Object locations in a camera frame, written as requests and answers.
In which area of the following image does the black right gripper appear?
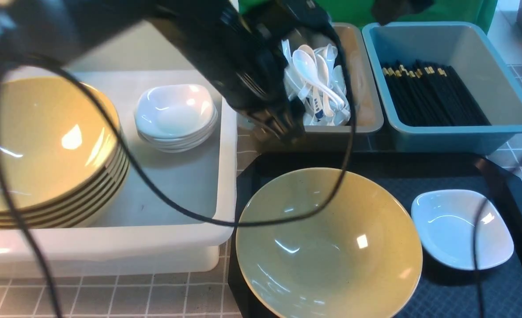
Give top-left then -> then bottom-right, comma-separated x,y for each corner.
371,0 -> 435,26

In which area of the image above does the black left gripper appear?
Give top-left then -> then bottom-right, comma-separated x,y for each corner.
155,0 -> 330,144

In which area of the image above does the yellow noodle bowl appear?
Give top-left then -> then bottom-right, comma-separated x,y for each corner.
235,172 -> 423,318

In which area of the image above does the white square sauce dish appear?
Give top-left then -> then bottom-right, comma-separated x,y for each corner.
411,189 -> 514,270

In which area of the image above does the white ceramic soup spoon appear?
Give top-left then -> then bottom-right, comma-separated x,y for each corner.
292,45 -> 345,107

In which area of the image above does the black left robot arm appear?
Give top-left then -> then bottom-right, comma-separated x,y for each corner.
0,0 -> 340,144

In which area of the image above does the green backdrop board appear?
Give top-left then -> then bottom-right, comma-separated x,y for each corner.
238,0 -> 499,34

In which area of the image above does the pile of white spoons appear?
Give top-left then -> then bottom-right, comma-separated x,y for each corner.
281,39 -> 351,126

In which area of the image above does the pile of black chopsticks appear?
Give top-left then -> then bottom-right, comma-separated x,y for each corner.
381,60 -> 491,127

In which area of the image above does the blue plastic chopstick bin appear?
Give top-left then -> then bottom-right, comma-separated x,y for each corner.
362,21 -> 522,155

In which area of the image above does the stack of white dishes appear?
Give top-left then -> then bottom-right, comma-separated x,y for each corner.
134,84 -> 219,153

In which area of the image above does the large white plastic tub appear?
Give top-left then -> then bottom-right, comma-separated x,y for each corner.
3,60 -> 237,276

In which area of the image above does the grey checkered tablecloth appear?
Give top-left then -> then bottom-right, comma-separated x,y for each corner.
0,10 -> 522,318

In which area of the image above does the stack of yellow bowls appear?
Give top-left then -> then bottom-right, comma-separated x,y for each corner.
0,77 -> 130,229

